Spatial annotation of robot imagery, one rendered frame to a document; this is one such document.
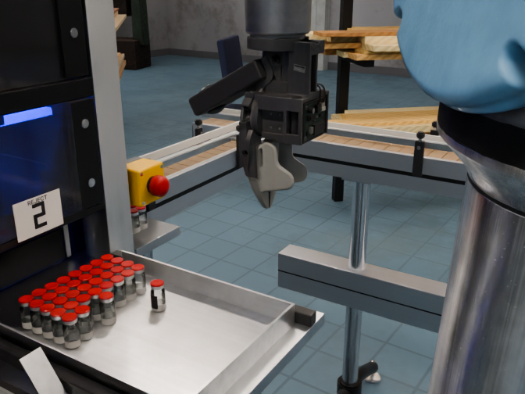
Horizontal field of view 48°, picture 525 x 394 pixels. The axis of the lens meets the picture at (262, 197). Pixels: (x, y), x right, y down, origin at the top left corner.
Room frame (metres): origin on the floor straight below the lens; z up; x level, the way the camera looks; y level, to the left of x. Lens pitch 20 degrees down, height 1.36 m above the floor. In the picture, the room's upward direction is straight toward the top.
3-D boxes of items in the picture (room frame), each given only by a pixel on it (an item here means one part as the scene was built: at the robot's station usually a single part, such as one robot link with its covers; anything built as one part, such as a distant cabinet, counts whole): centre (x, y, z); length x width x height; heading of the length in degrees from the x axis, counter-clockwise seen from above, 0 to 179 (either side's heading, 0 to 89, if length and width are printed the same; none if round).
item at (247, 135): (0.68, 0.01, 1.18); 0.05 x 0.02 x 0.09; 149
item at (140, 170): (1.05, 0.24, 1.00); 0.08 x 0.07 x 0.07; 59
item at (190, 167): (1.37, 0.21, 0.92); 0.69 x 0.15 x 0.16; 149
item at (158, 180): (1.03, 0.20, 1.00); 0.04 x 0.04 x 0.04; 59
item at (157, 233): (1.09, 0.26, 0.87); 0.14 x 0.13 x 0.02; 59
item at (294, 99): (0.69, -0.02, 1.24); 0.09 x 0.08 x 0.12; 59
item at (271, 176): (0.68, -0.01, 1.13); 0.06 x 0.03 x 0.09; 59
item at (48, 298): (0.79, 0.28, 0.91); 0.18 x 0.02 x 0.05; 148
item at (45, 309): (0.78, 0.26, 0.91); 0.18 x 0.02 x 0.05; 148
